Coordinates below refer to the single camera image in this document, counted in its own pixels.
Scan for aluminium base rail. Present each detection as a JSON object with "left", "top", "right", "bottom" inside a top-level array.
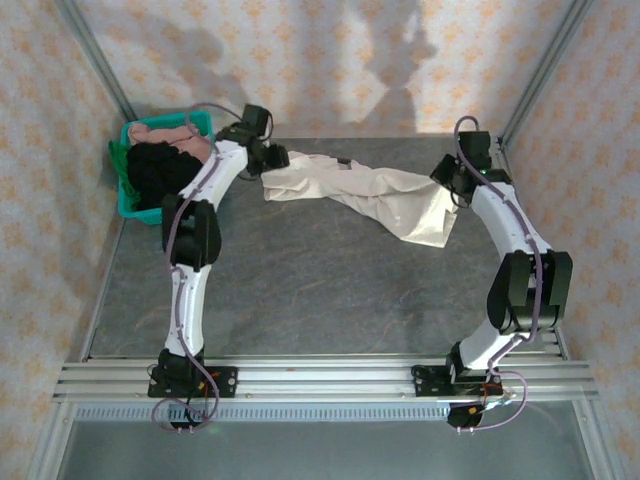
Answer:
[{"left": 52, "top": 355, "right": 601, "bottom": 404}]

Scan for white printed t-shirt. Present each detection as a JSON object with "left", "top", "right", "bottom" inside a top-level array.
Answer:
[{"left": 260, "top": 149, "right": 459, "bottom": 250}]

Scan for teal plastic basket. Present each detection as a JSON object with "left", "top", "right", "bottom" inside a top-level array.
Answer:
[{"left": 117, "top": 110, "right": 217, "bottom": 227}]

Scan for aluminium frame post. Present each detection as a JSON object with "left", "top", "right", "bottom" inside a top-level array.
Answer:
[
  {"left": 24, "top": 402, "right": 76, "bottom": 480},
  {"left": 54, "top": 0, "right": 139, "bottom": 124},
  {"left": 499, "top": 0, "right": 599, "bottom": 149},
  {"left": 572, "top": 399, "right": 626, "bottom": 480}
]

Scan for grey slotted cable duct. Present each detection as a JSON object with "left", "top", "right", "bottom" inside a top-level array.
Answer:
[{"left": 67, "top": 403, "right": 451, "bottom": 423}]

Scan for pink garment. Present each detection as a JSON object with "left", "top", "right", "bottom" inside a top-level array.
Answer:
[{"left": 128, "top": 122, "right": 214, "bottom": 166}]

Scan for green garment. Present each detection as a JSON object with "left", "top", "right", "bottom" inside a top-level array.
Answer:
[{"left": 108, "top": 139, "right": 139, "bottom": 209}]

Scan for black garment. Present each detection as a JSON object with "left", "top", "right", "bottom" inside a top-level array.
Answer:
[{"left": 125, "top": 142, "right": 206, "bottom": 211}]

